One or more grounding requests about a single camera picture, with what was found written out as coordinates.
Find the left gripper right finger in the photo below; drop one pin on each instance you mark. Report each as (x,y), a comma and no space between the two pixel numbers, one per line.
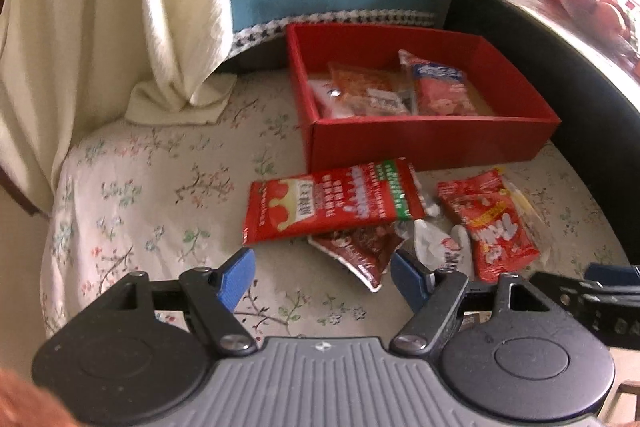
(434,298)

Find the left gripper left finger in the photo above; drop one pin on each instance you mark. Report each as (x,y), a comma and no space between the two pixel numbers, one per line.
(211,298)

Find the silver white packet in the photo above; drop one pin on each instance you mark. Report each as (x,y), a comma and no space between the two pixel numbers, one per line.
(437,243)

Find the dark red small snack packet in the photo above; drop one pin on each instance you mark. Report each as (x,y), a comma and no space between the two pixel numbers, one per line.
(364,252)

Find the yellow clear bread packet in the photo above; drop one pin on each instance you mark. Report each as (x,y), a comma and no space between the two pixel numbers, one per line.
(537,230)

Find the red Trolli candy bag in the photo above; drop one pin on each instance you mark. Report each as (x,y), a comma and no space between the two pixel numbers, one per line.
(484,206)

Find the long red snack packet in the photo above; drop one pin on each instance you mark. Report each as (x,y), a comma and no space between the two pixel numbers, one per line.
(367,195)

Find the person's hand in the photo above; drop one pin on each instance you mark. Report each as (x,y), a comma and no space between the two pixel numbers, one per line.
(22,404)

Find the blue red bean snack packet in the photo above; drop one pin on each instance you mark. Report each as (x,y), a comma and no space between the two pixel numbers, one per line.
(437,89)

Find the white pink snack packet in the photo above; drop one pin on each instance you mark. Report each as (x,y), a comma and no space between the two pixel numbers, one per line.
(328,99)

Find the red cardboard box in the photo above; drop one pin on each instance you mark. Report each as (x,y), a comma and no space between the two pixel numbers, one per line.
(511,121)

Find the orange clear snack packet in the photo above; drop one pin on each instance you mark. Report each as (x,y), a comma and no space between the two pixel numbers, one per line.
(371,92)

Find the marble top coffee table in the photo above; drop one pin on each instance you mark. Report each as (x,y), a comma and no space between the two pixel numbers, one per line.
(599,130)

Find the cream white blanket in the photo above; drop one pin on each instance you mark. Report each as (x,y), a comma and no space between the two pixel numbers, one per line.
(70,66)

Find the red plastic bag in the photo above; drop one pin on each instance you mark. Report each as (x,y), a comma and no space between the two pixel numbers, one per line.
(624,50)

